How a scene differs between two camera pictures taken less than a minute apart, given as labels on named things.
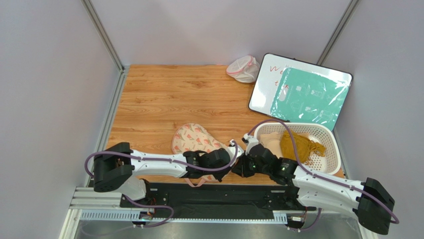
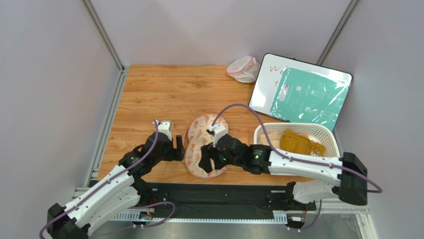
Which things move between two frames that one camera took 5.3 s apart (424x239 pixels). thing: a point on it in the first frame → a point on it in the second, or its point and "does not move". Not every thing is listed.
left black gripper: x=219 y=176 → x=178 y=152
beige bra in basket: x=271 y=141 does not move
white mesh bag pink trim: x=244 y=69 does not move
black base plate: x=282 y=198 does not move
